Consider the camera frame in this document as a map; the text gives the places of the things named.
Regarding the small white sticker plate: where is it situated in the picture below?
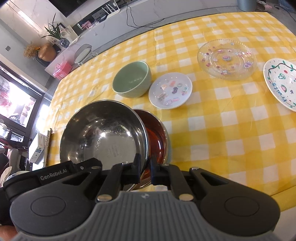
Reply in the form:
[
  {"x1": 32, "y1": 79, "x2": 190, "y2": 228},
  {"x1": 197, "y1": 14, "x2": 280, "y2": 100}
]
[{"x1": 149, "y1": 72, "x2": 193, "y2": 109}]

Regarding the blue glass plant vase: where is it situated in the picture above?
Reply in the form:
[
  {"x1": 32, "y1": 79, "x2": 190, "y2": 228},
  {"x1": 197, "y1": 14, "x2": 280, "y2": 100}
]
[{"x1": 59, "y1": 38, "x2": 70, "y2": 48}]

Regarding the white wifi router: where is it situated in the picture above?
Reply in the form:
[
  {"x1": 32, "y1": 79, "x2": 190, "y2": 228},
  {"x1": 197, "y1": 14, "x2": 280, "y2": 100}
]
[{"x1": 102, "y1": 1, "x2": 120, "y2": 18}]

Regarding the clear glass patterned plate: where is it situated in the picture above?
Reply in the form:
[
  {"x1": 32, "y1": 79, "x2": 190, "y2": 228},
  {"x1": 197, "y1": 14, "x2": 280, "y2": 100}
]
[{"x1": 197, "y1": 39, "x2": 257, "y2": 80}]

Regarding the large stainless steel bowl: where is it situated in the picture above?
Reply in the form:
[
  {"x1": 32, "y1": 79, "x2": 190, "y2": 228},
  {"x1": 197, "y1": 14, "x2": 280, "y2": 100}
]
[{"x1": 59, "y1": 100, "x2": 149, "y2": 175}]

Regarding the pink toy case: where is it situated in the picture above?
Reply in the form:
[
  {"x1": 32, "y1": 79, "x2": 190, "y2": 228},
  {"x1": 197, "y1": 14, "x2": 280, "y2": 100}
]
[{"x1": 53, "y1": 61, "x2": 72, "y2": 80}]

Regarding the grey metal trash bin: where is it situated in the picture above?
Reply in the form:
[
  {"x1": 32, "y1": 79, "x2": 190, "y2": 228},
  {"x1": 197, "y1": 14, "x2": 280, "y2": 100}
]
[{"x1": 237, "y1": 0, "x2": 257, "y2": 12}]

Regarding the white plate with vine drawing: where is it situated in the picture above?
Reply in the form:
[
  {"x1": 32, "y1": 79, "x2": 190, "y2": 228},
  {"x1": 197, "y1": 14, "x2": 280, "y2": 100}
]
[{"x1": 263, "y1": 58, "x2": 296, "y2": 112}]

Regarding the black wall television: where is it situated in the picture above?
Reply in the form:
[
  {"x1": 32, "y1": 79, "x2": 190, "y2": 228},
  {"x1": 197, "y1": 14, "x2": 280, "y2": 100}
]
[{"x1": 49, "y1": 0, "x2": 87, "y2": 17}]

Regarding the black power cable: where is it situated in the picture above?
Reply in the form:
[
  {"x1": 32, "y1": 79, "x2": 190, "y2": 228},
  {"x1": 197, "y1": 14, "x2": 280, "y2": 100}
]
[{"x1": 125, "y1": 4, "x2": 173, "y2": 29}]

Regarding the yellow white checkered tablecloth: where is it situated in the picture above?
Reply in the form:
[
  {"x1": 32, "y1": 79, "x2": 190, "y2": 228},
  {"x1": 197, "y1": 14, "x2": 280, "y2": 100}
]
[{"x1": 48, "y1": 13, "x2": 295, "y2": 210}]

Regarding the pale green ceramic bowl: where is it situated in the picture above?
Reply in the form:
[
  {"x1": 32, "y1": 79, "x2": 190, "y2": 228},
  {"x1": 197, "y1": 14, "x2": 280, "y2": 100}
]
[{"x1": 112, "y1": 61, "x2": 152, "y2": 98}]

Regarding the brown ceramic pot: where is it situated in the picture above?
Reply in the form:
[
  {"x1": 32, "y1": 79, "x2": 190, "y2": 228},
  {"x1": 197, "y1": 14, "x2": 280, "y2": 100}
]
[{"x1": 38, "y1": 43, "x2": 57, "y2": 62}]

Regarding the orange steel-lined bowl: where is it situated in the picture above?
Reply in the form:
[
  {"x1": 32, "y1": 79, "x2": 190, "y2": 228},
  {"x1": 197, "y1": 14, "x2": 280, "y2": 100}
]
[{"x1": 120, "y1": 106, "x2": 170, "y2": 191}]

